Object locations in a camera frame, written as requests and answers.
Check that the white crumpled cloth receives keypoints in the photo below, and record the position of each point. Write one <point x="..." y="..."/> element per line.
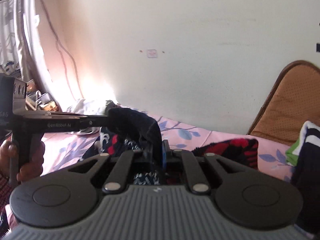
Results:
<point x="87" y="107"/>

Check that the clutter on window sill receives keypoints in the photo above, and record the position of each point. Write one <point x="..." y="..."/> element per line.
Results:
<point x="42" y="98"/>

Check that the patterned window curtain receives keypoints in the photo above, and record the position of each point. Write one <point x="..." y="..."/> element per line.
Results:
<point x="8" y="30"/>

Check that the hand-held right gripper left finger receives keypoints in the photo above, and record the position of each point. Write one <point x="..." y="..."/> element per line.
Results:
<point x="147" y="155"/>

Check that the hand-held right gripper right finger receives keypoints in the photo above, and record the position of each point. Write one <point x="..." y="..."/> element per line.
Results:
<point x="164" y="155"/>

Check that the white wall socket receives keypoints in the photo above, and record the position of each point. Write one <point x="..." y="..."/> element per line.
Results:
<point x="152" y="53"/>

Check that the person's left hand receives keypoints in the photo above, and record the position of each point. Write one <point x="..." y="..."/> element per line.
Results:
<point x="31" y="171"/>

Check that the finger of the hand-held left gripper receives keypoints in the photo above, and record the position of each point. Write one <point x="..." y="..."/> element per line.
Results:
<point x="96" y="121"/>

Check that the navy red white patterned sweater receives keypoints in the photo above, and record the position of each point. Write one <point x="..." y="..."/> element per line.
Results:
<point x="140" y="127"/>

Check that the navy garment with white stripes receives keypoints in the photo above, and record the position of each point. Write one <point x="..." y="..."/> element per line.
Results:
<point x="307" y="160"/>

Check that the white window frame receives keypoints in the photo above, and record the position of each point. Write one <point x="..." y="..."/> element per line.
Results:
<point x="32" y="42"/>

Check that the pink tree print bedsheet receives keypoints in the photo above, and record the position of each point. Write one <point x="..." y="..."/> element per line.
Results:
<point x="180" y="132"/>

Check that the brown perforated cushion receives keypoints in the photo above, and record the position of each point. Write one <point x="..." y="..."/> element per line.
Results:
<point x="287" y="105"/>

